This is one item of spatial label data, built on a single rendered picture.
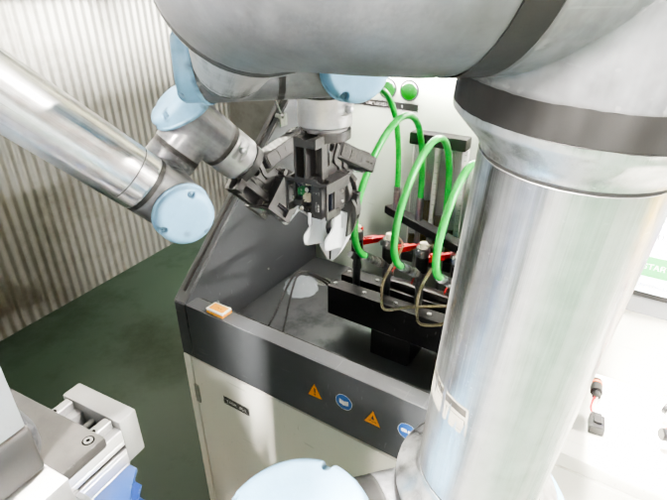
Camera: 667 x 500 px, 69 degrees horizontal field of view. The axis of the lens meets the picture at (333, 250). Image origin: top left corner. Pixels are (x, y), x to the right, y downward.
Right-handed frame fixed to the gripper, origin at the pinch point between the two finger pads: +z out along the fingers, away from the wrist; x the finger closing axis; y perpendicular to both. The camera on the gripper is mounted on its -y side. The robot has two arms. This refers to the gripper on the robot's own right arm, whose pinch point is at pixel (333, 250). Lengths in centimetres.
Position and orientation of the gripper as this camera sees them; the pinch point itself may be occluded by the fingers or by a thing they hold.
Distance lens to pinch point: 77.9
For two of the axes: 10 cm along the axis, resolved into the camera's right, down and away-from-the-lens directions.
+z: 0.0, 8.8, 4.7
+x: 8.4, 2.5, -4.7
